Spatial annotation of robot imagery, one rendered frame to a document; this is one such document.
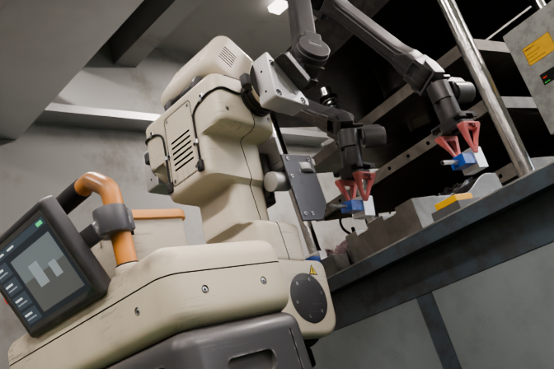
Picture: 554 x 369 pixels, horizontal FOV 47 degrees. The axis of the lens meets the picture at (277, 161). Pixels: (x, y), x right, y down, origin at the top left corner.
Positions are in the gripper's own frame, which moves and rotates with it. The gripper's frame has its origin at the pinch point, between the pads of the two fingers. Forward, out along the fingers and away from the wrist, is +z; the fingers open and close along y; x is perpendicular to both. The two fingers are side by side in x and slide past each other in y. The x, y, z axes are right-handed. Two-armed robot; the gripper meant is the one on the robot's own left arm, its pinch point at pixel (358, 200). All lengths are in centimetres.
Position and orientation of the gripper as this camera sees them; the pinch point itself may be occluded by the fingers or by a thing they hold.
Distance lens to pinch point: 169.8
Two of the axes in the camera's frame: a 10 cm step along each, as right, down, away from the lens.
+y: -5.7, 3.1, 7.7
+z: 1.1, 9.5, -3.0
